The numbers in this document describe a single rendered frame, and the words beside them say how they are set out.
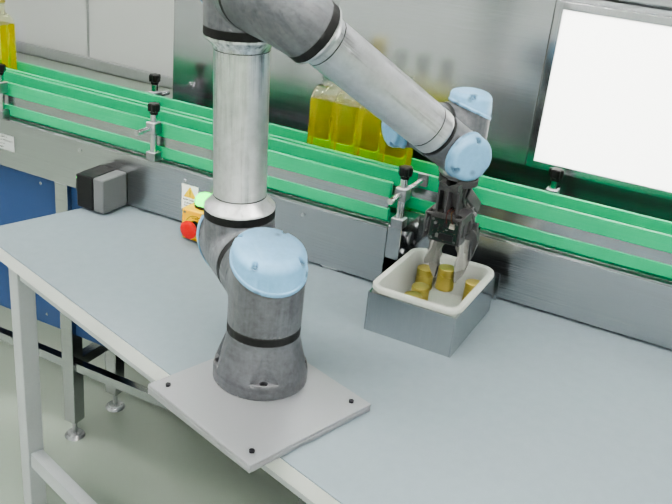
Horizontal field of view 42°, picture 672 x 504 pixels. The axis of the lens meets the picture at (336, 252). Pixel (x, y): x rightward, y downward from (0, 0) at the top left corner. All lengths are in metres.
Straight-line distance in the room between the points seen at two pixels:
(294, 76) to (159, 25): 4.05
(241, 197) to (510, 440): 0.56
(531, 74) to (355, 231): 0.48
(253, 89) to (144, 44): 4.91
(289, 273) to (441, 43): 0.78
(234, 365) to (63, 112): 1.00
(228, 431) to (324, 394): 0.18
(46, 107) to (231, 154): 0.93
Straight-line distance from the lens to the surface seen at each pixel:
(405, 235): 1.73
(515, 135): 1.88
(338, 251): 1.79
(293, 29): 1.18
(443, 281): 1.67
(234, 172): 1.36
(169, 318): 1.61
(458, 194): 1.55
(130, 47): 6.30
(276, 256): 1.29
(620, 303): 1.74
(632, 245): 1.71
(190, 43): 2.25
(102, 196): 2.01
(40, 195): 2.30
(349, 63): 1.23
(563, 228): 1.73
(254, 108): 1.33
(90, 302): 1.66
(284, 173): 1.83
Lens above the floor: 1.53
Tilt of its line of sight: 24 degrees down
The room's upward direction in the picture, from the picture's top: 6 degrees clockwise
